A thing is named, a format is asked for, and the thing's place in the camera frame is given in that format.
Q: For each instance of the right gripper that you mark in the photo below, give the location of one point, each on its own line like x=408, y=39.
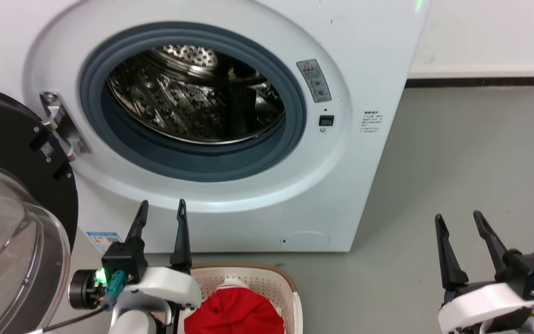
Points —
x=489, y=301

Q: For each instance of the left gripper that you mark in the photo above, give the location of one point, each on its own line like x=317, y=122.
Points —
x=165, y=283

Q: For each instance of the red garment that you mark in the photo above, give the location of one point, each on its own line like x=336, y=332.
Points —
x=234, y=311

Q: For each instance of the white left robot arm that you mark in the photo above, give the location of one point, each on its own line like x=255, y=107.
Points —
x=132, y=322

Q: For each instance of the cream perforated laundry basket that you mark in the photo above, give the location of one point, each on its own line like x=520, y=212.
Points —
x=271, y=283

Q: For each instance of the stainless steel washing machine drum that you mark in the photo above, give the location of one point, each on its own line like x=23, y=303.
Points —
x=179, y=102

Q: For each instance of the black washer door with glass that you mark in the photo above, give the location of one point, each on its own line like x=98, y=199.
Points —
x=3, y=130

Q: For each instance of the blue energy label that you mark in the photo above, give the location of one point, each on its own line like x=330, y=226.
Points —
x=104, y=241

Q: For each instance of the white front-load washing machine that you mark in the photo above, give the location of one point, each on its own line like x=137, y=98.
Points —
x=364, y=185

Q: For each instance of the metal door hinge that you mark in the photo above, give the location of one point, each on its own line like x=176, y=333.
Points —
x=63, y=125

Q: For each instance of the round filter cover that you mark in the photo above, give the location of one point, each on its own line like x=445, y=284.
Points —
x=305, y=239

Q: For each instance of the black door latch socket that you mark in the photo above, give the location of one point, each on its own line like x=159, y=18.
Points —
x=326, y=121

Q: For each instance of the grey warning sticker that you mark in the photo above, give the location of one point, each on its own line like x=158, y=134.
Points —
x=314, y=81

